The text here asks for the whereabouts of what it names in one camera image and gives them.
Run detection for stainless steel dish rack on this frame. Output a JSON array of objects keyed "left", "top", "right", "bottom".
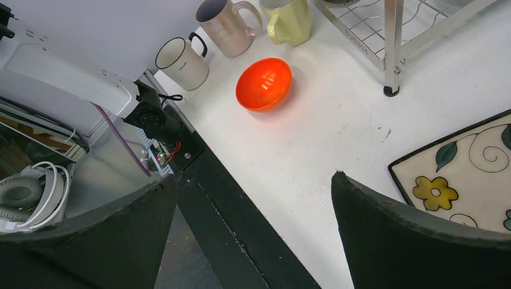
[{"left": 314, "top": 0, "right": 494, "bottom": 97}]

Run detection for white headphones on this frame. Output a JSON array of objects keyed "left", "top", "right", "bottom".
[{"left": 1, "top": 162, "right": 76, "bottom": 234}]

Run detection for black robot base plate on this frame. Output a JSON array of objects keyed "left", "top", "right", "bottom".
[{"left": 163, "top": 101, "right": 318, "bottom": 288}]

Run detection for translucent pink glass mug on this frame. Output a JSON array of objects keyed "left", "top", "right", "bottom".
[{"left": 195, "top": 0, "right": 263, "bottom": 58}]

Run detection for small clear glass cup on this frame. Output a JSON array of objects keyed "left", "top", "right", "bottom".
[{"left": 155, "top": 32, "right": 209, "bottom": 91}]

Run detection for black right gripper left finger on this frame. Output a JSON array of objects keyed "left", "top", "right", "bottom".
[{"left": 1, "top": 176, "right": 179, "bottom": 288}]

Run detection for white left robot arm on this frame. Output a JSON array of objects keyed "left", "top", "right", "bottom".
[{"left": 1, "top": 4, "right": 186, "bottom": 146}]

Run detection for orange plastic bowl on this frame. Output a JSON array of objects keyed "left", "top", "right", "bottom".
[{"left": 235, "top": 57, "right": 293, "bottom": 113}]

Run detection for square flower pattern plate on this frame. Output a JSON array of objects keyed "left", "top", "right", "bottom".
[{"left": 387, "top": 110, "right": 510, "bottom": 234}]

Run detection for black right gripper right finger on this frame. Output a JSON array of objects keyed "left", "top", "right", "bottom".
[{"left": 331, "top": 171, "right": 510, "bottom": 288}]

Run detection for pale yellow ceramic mug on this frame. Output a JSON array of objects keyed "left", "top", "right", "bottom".
[{"left": 259, "top": 0, "right": 313, "bottom": 47}]

